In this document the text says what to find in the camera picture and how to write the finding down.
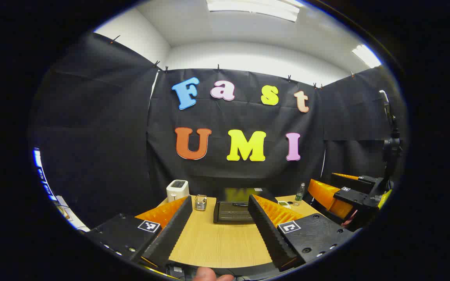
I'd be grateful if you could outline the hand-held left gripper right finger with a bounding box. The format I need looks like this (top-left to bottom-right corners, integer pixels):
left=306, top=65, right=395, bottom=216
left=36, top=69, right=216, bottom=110
left=247, top=194, right=355, bottom=272

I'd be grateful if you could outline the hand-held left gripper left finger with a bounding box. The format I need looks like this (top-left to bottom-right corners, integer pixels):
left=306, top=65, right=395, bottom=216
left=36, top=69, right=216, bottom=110
left=87, top=195, right=193, bottom=270

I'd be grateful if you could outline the black electric oven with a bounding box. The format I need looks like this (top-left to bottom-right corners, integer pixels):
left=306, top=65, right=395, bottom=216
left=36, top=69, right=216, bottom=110
left=213, top=187, right=276, bottom=224

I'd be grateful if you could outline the white toaster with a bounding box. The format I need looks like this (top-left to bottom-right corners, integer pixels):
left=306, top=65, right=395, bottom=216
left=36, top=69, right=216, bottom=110
left=166, top=180, right=189, bottom=203

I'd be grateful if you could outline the clear plastic water bottle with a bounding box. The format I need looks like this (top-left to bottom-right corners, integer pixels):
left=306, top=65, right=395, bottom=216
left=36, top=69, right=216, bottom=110
left=293, top=183, right=306, bottom=206

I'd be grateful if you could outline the ceiling light panel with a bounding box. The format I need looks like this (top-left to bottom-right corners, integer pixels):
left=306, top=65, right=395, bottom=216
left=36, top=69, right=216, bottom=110
left=206, top=0, right=300, bottom=22
left=352, top=44, right=382, bottom=69

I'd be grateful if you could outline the white furniture piece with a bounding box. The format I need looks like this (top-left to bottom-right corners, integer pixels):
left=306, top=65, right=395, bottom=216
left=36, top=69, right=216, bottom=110
left=55, top=195, right=91, bottom=231

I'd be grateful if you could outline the bright blue white screen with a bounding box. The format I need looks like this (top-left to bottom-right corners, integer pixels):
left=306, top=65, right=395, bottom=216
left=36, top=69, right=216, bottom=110
left=33, top=148, right=58, bottom=201

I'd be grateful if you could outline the row of cloth clips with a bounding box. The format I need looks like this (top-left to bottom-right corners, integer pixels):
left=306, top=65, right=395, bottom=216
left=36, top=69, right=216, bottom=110
left=112, top=35, right=356, bottom=89

